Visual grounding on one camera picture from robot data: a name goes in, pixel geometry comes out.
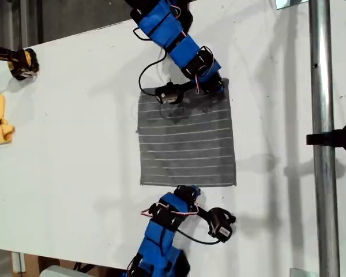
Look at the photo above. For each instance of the grey striped towel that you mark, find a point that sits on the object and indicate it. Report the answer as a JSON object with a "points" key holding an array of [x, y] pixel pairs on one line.
{"points": [[187, 144]]}

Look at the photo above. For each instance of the black clamp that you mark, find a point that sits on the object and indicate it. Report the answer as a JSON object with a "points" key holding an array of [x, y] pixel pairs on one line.
{"points": [[334, 138]]}

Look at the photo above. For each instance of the white box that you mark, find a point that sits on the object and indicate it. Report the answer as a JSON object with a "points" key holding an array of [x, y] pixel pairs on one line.
{"points": [[57, 271]]}

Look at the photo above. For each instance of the yellow black power tool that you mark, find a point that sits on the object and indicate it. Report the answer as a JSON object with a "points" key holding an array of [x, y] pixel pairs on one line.
{"points": [[23, 62]]}

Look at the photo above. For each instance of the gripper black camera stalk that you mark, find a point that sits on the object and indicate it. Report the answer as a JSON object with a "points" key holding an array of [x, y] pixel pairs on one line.
{"points": [[190, 86], [203, 213]]}

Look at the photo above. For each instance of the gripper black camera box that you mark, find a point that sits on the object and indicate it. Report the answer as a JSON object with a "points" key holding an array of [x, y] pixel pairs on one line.
{"points": [[220, 223], [168, 93]]}

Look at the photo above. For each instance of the steel post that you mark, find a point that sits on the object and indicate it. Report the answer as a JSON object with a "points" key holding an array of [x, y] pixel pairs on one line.
{"points": [[323, 86]]}

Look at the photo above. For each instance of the white table bracket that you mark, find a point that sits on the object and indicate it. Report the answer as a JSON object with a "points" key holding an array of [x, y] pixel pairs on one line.
{"points": [[18, 262]]}

